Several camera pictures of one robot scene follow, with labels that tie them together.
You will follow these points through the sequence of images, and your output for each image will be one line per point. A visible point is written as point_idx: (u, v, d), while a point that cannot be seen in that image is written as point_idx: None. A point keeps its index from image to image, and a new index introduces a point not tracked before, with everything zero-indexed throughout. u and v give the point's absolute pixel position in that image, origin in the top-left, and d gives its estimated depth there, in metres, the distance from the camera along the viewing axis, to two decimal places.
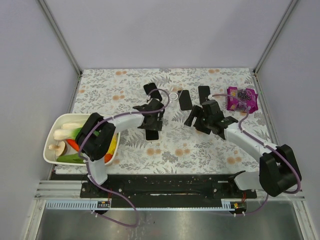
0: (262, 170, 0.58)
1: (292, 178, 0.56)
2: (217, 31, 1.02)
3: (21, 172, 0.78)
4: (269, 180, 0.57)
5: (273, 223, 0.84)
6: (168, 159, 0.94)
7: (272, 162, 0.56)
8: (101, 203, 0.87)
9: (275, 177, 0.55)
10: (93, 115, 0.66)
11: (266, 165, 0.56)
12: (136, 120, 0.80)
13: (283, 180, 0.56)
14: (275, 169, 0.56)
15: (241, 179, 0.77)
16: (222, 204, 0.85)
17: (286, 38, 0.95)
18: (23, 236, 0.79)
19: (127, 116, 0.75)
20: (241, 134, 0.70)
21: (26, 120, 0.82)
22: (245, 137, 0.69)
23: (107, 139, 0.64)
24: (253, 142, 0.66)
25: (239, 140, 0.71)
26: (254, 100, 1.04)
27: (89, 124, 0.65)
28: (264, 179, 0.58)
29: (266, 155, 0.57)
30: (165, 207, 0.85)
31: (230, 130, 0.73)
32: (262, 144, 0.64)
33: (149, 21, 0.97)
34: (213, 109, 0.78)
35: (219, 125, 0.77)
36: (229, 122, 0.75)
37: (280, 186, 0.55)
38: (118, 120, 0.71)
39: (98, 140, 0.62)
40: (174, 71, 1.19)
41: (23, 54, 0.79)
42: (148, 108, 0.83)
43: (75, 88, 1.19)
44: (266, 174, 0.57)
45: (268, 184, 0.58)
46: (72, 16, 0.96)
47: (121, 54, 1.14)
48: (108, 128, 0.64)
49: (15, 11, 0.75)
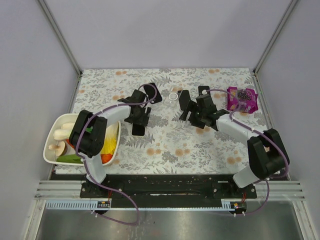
0: (251, 153, 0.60)
1: (280, 160, 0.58)
2: (217, 31, 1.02)
3: (21, 172, 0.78)
4: (257, 162, 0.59)
5: (272, 223, 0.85)
6: (168, 159, 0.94)
7: (259, 144, 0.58)
8: (101, 203, 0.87)
9: (262, 158, 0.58)
10: (82, 112, 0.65)
11: (253, 147, 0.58)
12: (124, 112, 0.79)
13: (271, 162, 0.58)
14: (263, 152, 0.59)
15: (240, 178, 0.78)
16: (221, 204, 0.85)
17: (286, 38, 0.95)
18: (23, 236, 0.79)
19: (116, 108, 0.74)
20: (231, 123, 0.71)
21: (26, 120, 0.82)
22: (235, 125, 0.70)
23: (101, 133, 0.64)
24: (242, 129, 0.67)
25: (229, 129, 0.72)
26: (254, 100, 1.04)
27: (81, 122, 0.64)
28: (252, 162, 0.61)
29: (253, 138, 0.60)
30: (165, 207, 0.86)
31: (222, 120, 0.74)
32: (250, 129, 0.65)
33: (149, 21, 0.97)
34: (206, 103, 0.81)
35: (212, 118, 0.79)
36: (221, 114, 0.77)
37: (268, 168, 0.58)
38: (107, 114, 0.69)
39: (94, 135, 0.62)
40: (174, 71, 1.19)
41: (23, 54, 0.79)
42: (133, 100, 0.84)
43: (75, 89, 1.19)
44: (254, 157, 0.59)
45: (256, 167, 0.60)
46: (72, 16, 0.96)
47: (121, 54, 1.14)
48: (100, 121, 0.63)
49: (15, 11, 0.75)
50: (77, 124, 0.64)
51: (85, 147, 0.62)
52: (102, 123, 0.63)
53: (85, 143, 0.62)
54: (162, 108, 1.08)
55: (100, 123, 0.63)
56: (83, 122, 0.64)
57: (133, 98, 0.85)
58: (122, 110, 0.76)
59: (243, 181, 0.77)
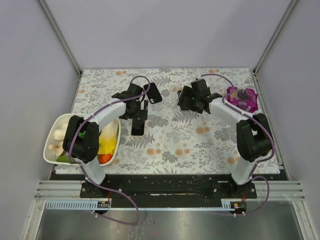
0: (239, 135, 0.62)
1: (266, 143, 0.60)
2: (217, 31, 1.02)
3: (21, 172, 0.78)
4: (244, 144, 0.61)
5: (272, 223, 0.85)
6: (168, 159, 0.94)
7: (247, 127, 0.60)
8: (101, 203, 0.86)
9: (249, 140, 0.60)
10: (74, 118, 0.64)
11: (241, 129, 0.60)
12: (119, 110, 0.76)
13: (257, 145, 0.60)
14: (250, 136, 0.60)
15: (237, 173, 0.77)
16: (222, 204, 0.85)
17: (286, 39, 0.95)
18: (23, 236, 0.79)
19: (107, 108, 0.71)
20: (224, 106, 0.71)
21: (27, 120, 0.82)
22: (226, 109, 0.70)
23: (93, 139, 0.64)
24: (232, 113, 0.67)
25: (222, 113, 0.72)
26: (254, 100, 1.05)
27: (72, 128, 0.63)
28: (240, 145, 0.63)
29: (241, 121, 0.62)
30: (165, 207, 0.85)
31: (214, 103, 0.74)
32: (240, 113, 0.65)
33: (149, 20, 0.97)
34: (200, 87, 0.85)
35: (204, 100, 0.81)
36: (213, 97, 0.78)
37: (253, 150, 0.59)
38: (99, 117, 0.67)
39: (86, 141, 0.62)
40: (174, 71, 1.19)
41: (23, 55, 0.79)
42: (129, 94, 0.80)
43: (75, 88, 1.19)
44: (242, 140, 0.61)
45: (244, 149, 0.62)
46: (72, 16, 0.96)
47: (121, 54, 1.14)
48: (91, 128, 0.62)
49: (15, 11, 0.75)
50: (68, 130, 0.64)
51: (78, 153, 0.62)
52: (93, 129, 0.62)
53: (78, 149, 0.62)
54: (162, 108, 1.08)
55: (92, 130, 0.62)
56: (75, 127, 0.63)
57: (129, 92, 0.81)
58: (117, 110, 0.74)
59: (239, 175, 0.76)
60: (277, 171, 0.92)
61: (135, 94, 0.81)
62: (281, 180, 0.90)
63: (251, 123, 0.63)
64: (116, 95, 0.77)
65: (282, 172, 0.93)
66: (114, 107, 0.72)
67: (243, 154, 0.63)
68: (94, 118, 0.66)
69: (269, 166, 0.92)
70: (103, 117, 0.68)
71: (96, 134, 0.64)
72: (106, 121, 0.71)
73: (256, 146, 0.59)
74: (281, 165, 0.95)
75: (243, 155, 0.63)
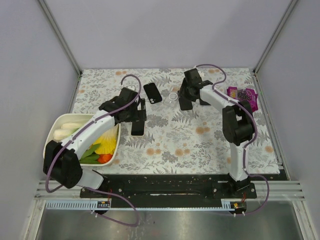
0: (224, 119, 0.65)
1: (248, 127, 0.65)
2: (216, 31, 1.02)
3: (21, 172, 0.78)
4: (228, 127, 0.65)
5: (272, 223, 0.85)
6: (168, 159, 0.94)
7: (232, 112, 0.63)
8: (101, 203, 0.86)
9: (233, 124, 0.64)
10: (50, 144, 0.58)
11: (226, 114, 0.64)
12: (105, 126, 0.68)
13: (241, 129, 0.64)
14: (234, 120, 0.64)
15: (233, 169, 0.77)
16: (221, 204, 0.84)
17: (286, 39, 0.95)
18: (23, 236, 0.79)
19: (90, 128, 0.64)
20: (212, 93, 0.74)
21: (27, 120, 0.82)
22: (215, 95, 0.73)
23: (71, 167, 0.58)
24: (220, 99, 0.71)
25: (211, 99, 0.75)
26: (254, 100, 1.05)
27: (49, 155, 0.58)
28: (225, 128, 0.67)
29: (227, 107, 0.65)
30: (165, 207, 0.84)
31: (205, 90, 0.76)
32: (227, 99, 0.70)
33: (149, 21, 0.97)
34: (192, 75, 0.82)
35: (196, 87, 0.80)
36: (205, 84, 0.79)
37: (237, 133, 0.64)
38: (80, 140, 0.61)
39: (64, 170, 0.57)
40: (174, 71, 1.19)
41: (23, 54, 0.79)
42: (121, 102, 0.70)
43: (75, 88, 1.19)
44: (227, 123, 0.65)
45: (228, 132, 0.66)
46: (72, 16, 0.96)
47: (121, 54, 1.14)
48: (67, 158, 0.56)
49: (14, 11, 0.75)
50: (46, 156, 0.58)
51: (59, 180, 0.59)
52: (70, 158, 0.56)
53: (57, 176, 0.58)
54: (162, 108, 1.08)
55: (68, 160, 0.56)
56: (52, 154, 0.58)
57: (121, 99, 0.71)
58: (104, 126, 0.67)
59: (234, 170, 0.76)
60: (277, 171, 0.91)
61: (127, 101, 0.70)
62: (281, 180, 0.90)
63: (236, 108, 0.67)
64: (102, 106, 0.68)
65: (282, 172, 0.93)
66: (98, 124, 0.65)
67: (228, 137, 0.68)
68: (73, 143, 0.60)
69: (269, 166, 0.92)
70: (83, 139, 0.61)
71: (75, 161, 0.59)
72: (91, 140, 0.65)
73: (239, 130, 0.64)
74: (281, 165, 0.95)
75: (228, 138, 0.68)
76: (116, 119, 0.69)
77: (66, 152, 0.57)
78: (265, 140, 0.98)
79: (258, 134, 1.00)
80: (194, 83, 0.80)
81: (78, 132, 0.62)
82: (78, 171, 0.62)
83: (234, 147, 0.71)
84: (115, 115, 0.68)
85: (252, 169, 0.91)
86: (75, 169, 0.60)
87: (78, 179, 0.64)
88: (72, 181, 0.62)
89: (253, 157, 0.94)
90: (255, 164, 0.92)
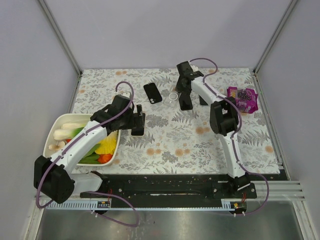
0: (211, 114, 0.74)
1: (231, 121, 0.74)
2: (216, 32, 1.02)
3: (21, 172, 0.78)
4: (214, 120, 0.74)
5: (272, 223, 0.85)
6: (168, 159, 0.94)
7: (219, 108, 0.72)
8: (101, 203, 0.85)
9: (219, 118, 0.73)
10: (39, 160, 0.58)
11: (213, 109, 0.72)
12: (97, 137, 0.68)
13: (225, 122, 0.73)
14: (220, 115, 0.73)
15: (229, 167, 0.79)
16: (222, 204, 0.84)
17: (286, 38, 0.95)
18: (23, 236, 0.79)
19: (80, 141, 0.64)
20: (203, 86, 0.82)
21: (27, 120, 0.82)
22: (205, 89, 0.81)
23: (62, 185, 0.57)
24: (209, 94, 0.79)
25: (200, 91, 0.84)
26: (254, 100, 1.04)
27: (38, 171, 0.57)
28: (212, 121, 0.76)
29: (215, 103, 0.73)
30: (165, 207, 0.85)
31: (195, 82, 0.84)
32: (215, 94, 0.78)
33: (149, 21, 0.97)
34: (183, 67, 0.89)
35: (187, 78, 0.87)
36: (196, 75, 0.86)
37: (221, 126, 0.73)
38: (69, 154, 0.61)
39: (55, 186, 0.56)
40: (174, 71, 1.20)
41: (23, 54, 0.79)
42: (113, 110, 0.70)
43: (75, 88, 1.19)
44: (213, 117, 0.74)
45: (214, 125, 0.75)
46: (72, 16, 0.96)
47: (121, 54, 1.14)
48: (56, 174, 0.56)
49: (15, 11, 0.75)
50: (36, 172, 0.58)
51: (50, 195, 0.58)
52: (59, 174, 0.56)
53: (49, 192, 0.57)
54: (162, 108, 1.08)
55: (57, 175, 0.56)
56: (41, 170, 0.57)
57: (114, 107, 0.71)
58: (96, 137, 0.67)
59: (230, 166, 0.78)
60: (277, 171, 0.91)
61: (120, 110, 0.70)
62: (281, 180, 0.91)
63: (223, 103, 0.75)
64: (93, 116, 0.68)
65: (282, 172, 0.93)
66: (90, 135, 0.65)
67: (214, 128, 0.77)
68: (62, 158, 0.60)
69: (269, 166, 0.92)
70: (73, 153, 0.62)
71: (65, 177, 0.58)
72: (82, 153, 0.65)
73: (223, 123, 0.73)
74: (281, 165, 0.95)
75: (214, 129, 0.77)
76: (108, 129, 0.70)
77: (56, 168, 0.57)
78: (265, 140, 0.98)
79: (258, 134, 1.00)
80: (186, 73, 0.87)
81: (68, 146, 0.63)
82: (70, 187, 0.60)
83: (223, 140, 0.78)
84: (107, 124, 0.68)
85: (252, 169, 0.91)
86: (67, 185, 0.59)
87: (71, 194, 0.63)
88: (64, 196, 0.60)
89: (253, 157, 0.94)
90: (255, 164, 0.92)
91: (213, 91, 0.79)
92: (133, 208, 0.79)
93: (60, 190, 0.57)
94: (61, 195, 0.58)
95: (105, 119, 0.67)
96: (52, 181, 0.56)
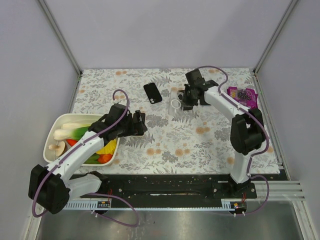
0: (233, 129, 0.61)
1: (259, 136, 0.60)
2: (216, 32, 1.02)
3: (21, 172, 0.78)
4: (238, 137, 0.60)
5: (272, 224, 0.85)
6: (168, 159, 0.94)
7: (242, 121, 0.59)
8: (101, 203, 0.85)
9: (243, 134, 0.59)
10: (35, 169, 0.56)
11: (236, 124, 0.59)
12: (94, 148, 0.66)
13: (250, 138, 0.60)
14: (244, 130, 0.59)
15: (234, 172, 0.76)
16: (222, 204, 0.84)
17: (286, 38, 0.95)
18: (23, 236, 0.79)
19: (78, 150, 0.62)
20: (219, 98, 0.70)
21: (27, 120, 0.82)
22: (222, 100, 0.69)
23: (57, 195, 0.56)
24: (229, 106, 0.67)
25: (217, 103, 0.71)
26: (254, 100, 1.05)
27: (35, 179, 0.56)
28: (234, 137, 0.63)
29: (237, 116, 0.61)
30: (165, 208, 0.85)
31: (210, 93, 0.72)
32: (236, 106, 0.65)
33: (149, 21, 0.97)
34: (194, 75, 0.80)
35: (199, 88, 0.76)
36: (209, 85, 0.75)
37: (246, 142, 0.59)
38: (66, 164, 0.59)
39: (50, 195, 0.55)
40: (174, 71, 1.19)
41: (22, 54, 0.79)
42: (110, 121, 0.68)
43: (75, 88, 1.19)
44: (235, 133, 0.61)
45: (237, 143, 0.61)
46: (73, 16, 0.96)
47: (121, 54, 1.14)
48: (53, 185, 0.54)
49: (14, 10, 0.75)
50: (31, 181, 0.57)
51: (45, 205, 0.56)
52: (55, 183, 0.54)
53: (44, 201, 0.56)
54: (162, 108, 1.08)
55: (54, 185, 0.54)
56: (37, 179, 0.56)
57: (110, 117, 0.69)
58: (93, 147, 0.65)
59: (237, 172, 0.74)
60: (277, 171, 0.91)
61: (117, 119, 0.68)
62: (281, 180, 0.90)
63: (246, 117, 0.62)
64: (90, 127, 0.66)
65: (282, 172, 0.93)
66: (87, 146, 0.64)
67: (237, 147, 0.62)
68: (59, 167, 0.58)
69: (269, 166, 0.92)
70: (70, 163, 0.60)
71: (62, 186, 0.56)
72: (79, 163, 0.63)
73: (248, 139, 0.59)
74: (281, 165, 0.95)
75: (236, 148, 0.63)
76: (105, 140, 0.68)
77: (52, 177, 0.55)
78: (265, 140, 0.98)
79: None
80: (197, 83, 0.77)
81: (65, 155, 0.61)
82: (65, 196, 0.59)
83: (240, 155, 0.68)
84: (104, 135, 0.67)
85: (252, 169, 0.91)
86: (62, 193, 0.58)
87: (66, 202, 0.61)
88: (59, 206, 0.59)
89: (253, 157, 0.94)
90: (255, 164, 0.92)
91: (233, 102, 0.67)
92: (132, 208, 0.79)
93: (55, 200, 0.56)
94: (55, 205, 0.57)
95: (102, 129, 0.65)
96: (48, 191, 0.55)
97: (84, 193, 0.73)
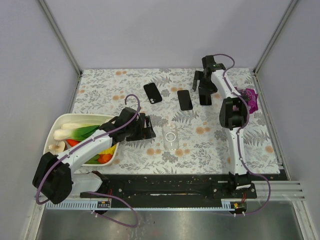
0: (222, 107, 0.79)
1: (239, 118, 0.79)
2: (216, 32, 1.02)
3: (21, 172, 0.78)
4: (223, 114, 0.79)
5: (272, 224, 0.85)
6: (168, 159, 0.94)
7: (229, 104, 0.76)
8: (101, 203, 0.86)
9: (227, 113, 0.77)
10: (44, 156, 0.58)
11: (225, 105, 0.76)
12: (103, 145, 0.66)
13: (232, 118, 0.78)
14: (229, 111, 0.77)
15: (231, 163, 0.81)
16: (222, 204, 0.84)
17: (286, 39, 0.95)
18: (23, 236, 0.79)
19: (87, 145, 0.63)
20: (222, 80, 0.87)
21: (27, 120, 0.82)
22: (223, 83, 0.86)
23: (61, 185, 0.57)
24: (225, 87, 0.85)
25: (218, 84, 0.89)
26: (254, 100, 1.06)
27: (41, 168, 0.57)
28: (221, 113, 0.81)
29: (228, 98, 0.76)
30: (165, 207, 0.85)
31: (216, 74, 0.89)
32: (231, 90, 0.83)
33: (149, 21, 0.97)
34: (208, 59, 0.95)
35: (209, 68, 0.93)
36: (217, 67, 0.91)
37: (228, 120, 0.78)
38: (75, 156, 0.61)
39: (56, 184, 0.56)
40: (174, 71, 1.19)
41: (22, 54, 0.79)
42: (120, 123, 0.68)
43: (75, 88, 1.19)
44: (223, 111, 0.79)
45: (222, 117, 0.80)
46: (73, 16, 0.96)
47: (121, 54, 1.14)
48: (59, 174, 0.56)
49: (15, 11, 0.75)
50: (39, 168, 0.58)
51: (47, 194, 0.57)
52: (63, 172, 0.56)
53: (46, 191, 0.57)
54: (162, 108, 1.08)
55: (61, 175, 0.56)
56: (46, 167, 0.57)
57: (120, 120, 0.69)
58: (101, 146, 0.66)
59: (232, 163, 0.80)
60: (277, 171, 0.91)
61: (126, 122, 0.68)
62: (281, 180, 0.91)
63: (236, 101, 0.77)
64: (102, 127, 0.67)
65: (282, 172, 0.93)
66: (97, 142, 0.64)
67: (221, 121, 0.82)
68: (68, 157, 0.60)
69: (269, 166, 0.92)
70: (79, 155, 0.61)
71: (68, 176, 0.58)
72: (86, 158, 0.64)
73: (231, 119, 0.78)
74: (281, 165, 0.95)
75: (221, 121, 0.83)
76: (113, 141, 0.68)
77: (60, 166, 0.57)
78: (265, 140, 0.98)
79: (258, 134, 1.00)
80: (209, 64, 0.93)
81: (75, 147, 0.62)
82: (68, 188, 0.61)
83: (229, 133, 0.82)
84: (114, 136, 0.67)
85: (252, 169, 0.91)
86: (66, 185, 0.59)
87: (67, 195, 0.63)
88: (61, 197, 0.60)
89: (253, 157, 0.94)
90: (255, 164, 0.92)
91: (230, 86, 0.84)
92: (131, 208, 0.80)
93: (58, 190, 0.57)
94: (58, 196, 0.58)
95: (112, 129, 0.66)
96: (53, 179, 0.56)
97: (84, 191, 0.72)
